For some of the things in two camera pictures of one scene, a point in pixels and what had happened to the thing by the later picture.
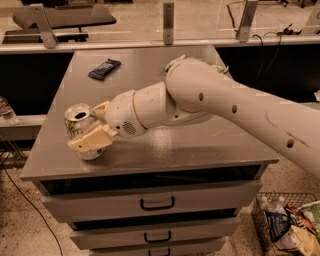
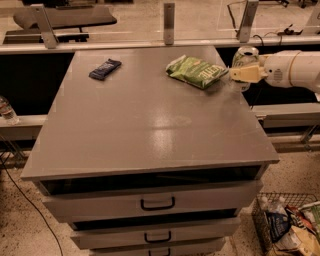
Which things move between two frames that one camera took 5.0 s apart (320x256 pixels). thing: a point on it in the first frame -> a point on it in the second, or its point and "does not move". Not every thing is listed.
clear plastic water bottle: x=7 y=111 does not move
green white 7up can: x=79 y=117 -> x=244 y=57
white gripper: x=121 y=111 -> x=277 y=69
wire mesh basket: x=287 y=224 does not move
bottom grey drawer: x=210 y=247 does not move
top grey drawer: x=150 y=200 does not move
